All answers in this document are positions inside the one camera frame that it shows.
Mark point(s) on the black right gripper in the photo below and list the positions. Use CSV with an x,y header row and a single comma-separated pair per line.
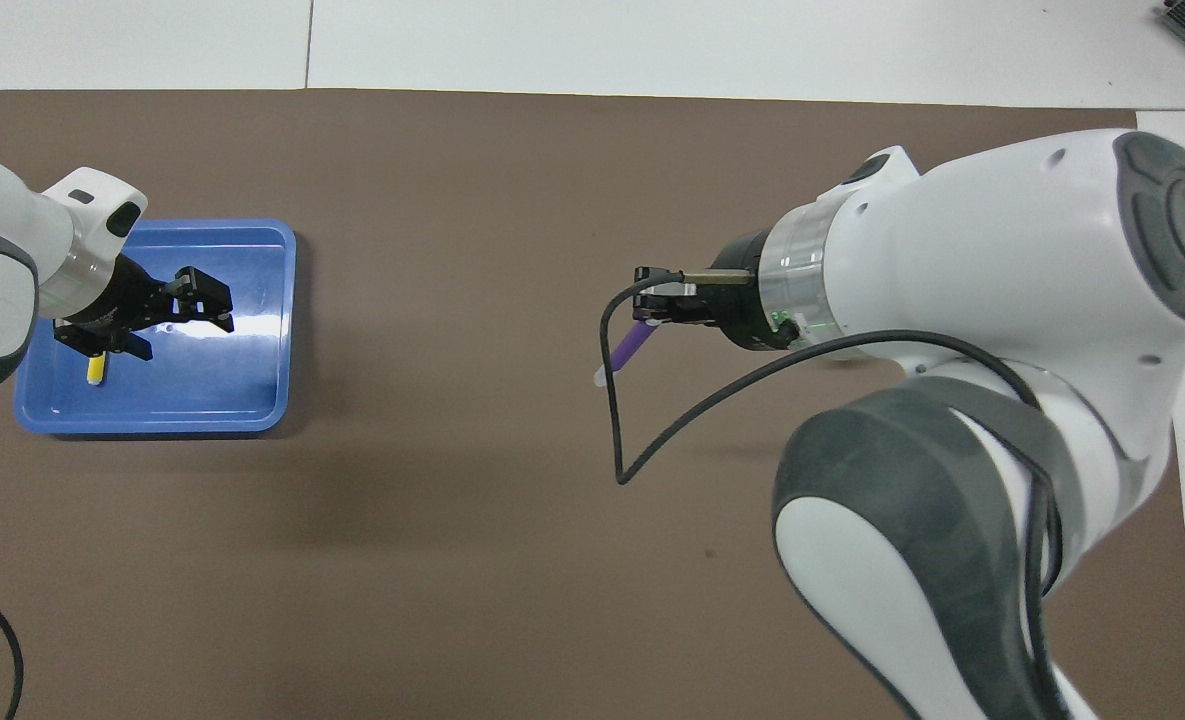
x,y
742,300

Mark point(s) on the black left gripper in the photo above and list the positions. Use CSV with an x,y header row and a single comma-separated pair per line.
x,y
122,300

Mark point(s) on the purple pen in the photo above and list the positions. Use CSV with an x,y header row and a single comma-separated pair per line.
x,y
630,350

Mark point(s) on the yellow pen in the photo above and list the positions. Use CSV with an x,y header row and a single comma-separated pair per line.
x,y
97,372

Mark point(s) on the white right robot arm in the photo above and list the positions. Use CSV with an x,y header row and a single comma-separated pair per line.
x,y
1002,250

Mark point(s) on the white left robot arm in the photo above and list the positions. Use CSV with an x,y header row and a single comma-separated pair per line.
x,y
2,230

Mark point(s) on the blue plastic tray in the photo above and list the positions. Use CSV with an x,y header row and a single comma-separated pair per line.
x,y
232,390

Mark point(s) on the brown table mat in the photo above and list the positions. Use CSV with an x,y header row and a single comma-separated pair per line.
x,y
452,560

